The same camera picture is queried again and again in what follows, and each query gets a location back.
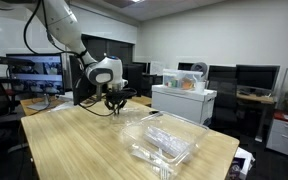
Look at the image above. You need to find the black monitor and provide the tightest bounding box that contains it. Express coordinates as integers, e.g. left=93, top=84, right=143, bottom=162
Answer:
left=69, top=56, right=96, bottom=105
left=123, top=64, right=143, bottom=96

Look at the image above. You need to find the clear plastic container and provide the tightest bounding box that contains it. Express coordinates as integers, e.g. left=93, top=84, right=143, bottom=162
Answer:
left=121, top=111, right=209, bottom=180

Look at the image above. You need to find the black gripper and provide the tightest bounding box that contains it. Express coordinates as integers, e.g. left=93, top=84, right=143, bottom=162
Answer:
left=104, top=91, right=127, bottom=115

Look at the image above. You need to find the clear plastic lid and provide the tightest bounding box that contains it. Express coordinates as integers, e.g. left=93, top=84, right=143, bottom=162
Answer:
left=109, top=108, right=148, bottom=131

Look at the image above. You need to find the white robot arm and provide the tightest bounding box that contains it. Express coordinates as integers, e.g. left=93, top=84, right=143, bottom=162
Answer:
left=0, top=0, right=127, bottom=114

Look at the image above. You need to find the black monitor back left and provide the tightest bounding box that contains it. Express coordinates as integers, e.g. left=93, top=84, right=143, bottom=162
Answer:
left=69, top=56, right=96, bottom=105

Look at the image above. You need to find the clear plastic fork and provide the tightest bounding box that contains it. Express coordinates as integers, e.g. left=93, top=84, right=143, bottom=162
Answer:
left=131, top=149, right=169, bottom=180

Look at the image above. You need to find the lit computer monitor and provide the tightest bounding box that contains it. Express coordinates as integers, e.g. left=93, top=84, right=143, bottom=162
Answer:
left=7, top=53, right=65, bottom=94

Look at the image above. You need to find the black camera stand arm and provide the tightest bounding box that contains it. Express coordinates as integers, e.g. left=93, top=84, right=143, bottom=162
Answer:
left=0, top=56, right=35, bottom=66

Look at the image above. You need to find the white drawer cabinet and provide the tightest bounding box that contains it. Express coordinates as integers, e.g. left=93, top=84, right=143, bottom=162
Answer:
left=266, top=111, right=288, bottom=155

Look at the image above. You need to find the black office chair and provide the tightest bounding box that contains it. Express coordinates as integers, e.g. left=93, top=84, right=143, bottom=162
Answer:
left=208, top=78, right=237, bottom=131

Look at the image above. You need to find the black monitor back right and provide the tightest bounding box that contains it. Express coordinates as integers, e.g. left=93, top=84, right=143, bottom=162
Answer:
left=123, top=64, right=143, bottom=96

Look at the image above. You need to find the dark monitor far desk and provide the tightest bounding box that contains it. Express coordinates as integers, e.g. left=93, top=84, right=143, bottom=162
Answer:
left=236, top=65, right=280, bottom=90

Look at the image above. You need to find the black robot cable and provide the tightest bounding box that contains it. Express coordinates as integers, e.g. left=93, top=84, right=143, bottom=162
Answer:
left=23, top=0, right=138, bottom=118

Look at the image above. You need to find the white storage box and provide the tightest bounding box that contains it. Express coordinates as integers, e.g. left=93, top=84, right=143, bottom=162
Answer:
left=151, top=85, right=217, bottom=124

